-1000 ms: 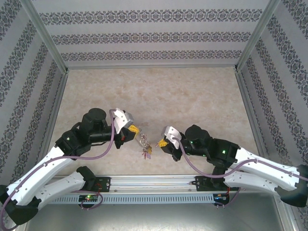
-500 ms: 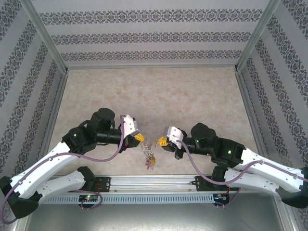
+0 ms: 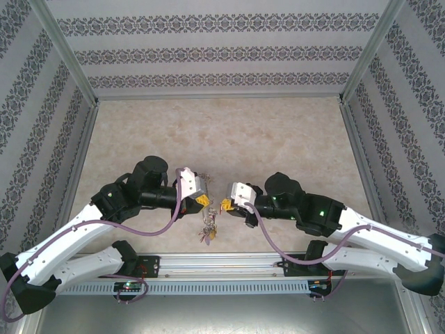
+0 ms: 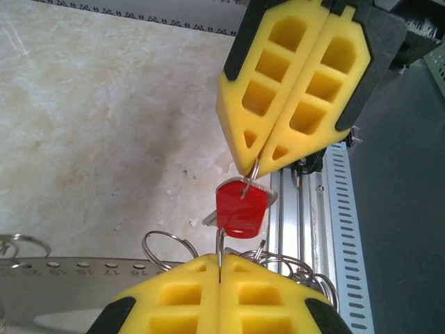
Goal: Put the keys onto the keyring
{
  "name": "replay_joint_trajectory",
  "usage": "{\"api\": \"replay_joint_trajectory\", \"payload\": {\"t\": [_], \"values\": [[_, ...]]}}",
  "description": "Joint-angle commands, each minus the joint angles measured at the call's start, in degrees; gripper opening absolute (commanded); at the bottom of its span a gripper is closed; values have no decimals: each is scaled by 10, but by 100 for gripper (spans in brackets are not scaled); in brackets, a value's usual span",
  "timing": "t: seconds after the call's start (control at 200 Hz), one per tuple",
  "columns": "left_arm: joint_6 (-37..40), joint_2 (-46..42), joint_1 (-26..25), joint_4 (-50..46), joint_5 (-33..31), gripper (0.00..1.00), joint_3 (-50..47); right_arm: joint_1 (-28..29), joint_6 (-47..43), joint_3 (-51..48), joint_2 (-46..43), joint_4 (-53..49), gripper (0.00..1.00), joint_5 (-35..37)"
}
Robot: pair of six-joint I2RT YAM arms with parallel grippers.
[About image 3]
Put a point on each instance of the yellow plastic key tag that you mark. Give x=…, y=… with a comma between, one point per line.
x=212, y=230

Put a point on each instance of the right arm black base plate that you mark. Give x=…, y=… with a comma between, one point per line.
x=292, y=266

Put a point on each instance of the pink plastic key tag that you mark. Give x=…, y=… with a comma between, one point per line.
x=208, y=240

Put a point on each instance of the aluminium frame beam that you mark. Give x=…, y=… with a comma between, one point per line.
x=219, y=96
x=366, y=174
x=76, y=174

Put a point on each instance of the silver key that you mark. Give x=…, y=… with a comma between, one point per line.
x=201, y=237

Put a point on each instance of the aluminium frame post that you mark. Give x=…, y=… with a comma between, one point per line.
x=65, y=48
x=373, y=48

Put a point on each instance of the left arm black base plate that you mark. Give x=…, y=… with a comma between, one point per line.
x=149, y=266

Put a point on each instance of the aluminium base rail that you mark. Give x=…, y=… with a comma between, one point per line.
x=222, y=261

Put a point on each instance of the small circuit board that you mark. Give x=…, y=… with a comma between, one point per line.
x=130, y=286
x=318, y=285

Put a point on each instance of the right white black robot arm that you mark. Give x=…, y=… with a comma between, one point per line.
x=382, y=236

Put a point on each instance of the perforated metal keyring strip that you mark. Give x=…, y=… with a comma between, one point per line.
x=208, y=189

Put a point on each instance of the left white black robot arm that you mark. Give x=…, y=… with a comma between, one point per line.
x=69, y=241

